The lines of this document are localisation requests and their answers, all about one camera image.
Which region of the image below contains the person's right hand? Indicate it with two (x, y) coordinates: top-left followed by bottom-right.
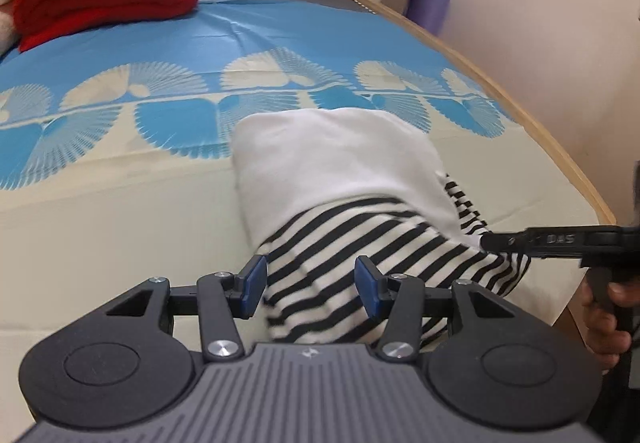
(581, 280), (640, 370)

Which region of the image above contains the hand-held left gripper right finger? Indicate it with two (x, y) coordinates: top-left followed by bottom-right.
(354, 257), (508, 363)

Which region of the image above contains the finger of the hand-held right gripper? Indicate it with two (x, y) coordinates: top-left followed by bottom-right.
(479, 224), (621, 258)

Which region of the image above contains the black white striped shirt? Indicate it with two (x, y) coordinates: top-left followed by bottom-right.
(231, 107), (532, 356)

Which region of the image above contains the wooden bed frame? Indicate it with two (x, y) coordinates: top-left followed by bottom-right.
(350, 0), (617, 226)

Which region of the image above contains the purple rolled mat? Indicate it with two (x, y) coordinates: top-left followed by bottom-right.
(405, 0), (452, 36)

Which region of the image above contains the cream folded blanket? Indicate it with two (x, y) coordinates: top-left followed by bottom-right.
(0, 0), (32, 50)

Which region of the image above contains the blue cream printed bed sheet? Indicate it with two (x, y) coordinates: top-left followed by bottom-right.
(0, 0), (601, 443)

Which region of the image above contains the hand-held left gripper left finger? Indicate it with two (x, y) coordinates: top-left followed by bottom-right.
(107, 255), (268, 363)

